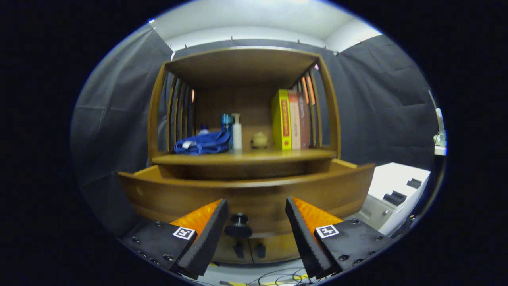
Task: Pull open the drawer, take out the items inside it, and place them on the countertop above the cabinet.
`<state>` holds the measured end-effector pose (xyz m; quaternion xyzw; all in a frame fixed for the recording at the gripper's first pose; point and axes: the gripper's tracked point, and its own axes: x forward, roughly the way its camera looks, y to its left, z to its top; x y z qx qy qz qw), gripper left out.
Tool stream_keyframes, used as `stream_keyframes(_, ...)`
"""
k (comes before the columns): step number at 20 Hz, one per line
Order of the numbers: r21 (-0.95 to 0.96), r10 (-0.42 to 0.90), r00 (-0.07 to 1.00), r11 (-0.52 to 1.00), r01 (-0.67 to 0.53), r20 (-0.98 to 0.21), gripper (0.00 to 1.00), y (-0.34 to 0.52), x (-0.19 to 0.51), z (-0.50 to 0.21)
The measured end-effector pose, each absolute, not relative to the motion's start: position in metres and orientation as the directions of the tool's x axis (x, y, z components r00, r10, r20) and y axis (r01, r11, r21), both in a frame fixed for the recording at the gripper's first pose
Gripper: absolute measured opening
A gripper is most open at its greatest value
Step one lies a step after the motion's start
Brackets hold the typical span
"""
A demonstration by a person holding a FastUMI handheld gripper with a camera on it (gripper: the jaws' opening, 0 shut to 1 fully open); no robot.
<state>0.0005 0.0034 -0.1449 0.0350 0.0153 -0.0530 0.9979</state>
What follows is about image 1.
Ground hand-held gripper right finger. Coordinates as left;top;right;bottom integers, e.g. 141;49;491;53
285;196;393;280

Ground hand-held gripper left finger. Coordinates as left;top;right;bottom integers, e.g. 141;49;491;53
119;199;230;280

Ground wooden drawer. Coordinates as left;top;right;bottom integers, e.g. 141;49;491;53
118;158;375;239

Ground wooden cabinet door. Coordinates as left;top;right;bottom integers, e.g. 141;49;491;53
212;236;254;264
249;234;301;264

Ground wooden countertop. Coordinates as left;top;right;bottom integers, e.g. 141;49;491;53
152;148;338;166

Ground wooden cabinet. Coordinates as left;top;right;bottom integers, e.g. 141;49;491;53
147;46;342;265

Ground blue folded towel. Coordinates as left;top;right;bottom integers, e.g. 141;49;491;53
174;130;233;155

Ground white pump bottle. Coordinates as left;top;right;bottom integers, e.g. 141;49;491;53
231;113;243;151

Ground tan lidded teacup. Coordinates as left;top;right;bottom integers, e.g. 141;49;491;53
251;132;269;149

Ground white furniture unit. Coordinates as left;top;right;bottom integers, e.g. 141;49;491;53
355;162;432;237

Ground teal carton box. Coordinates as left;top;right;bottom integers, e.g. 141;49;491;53
221;114;233;151

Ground brown book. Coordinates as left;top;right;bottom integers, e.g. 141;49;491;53
298;92;311;149

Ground orange and cream book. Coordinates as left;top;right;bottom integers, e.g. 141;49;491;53
288;90;301;150

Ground thick yellow book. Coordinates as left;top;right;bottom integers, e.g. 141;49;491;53
271;89;292;151

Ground white device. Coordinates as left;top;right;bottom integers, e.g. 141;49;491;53
428;89;448;156

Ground black floor cables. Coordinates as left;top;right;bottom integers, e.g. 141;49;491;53
220;267;314;286

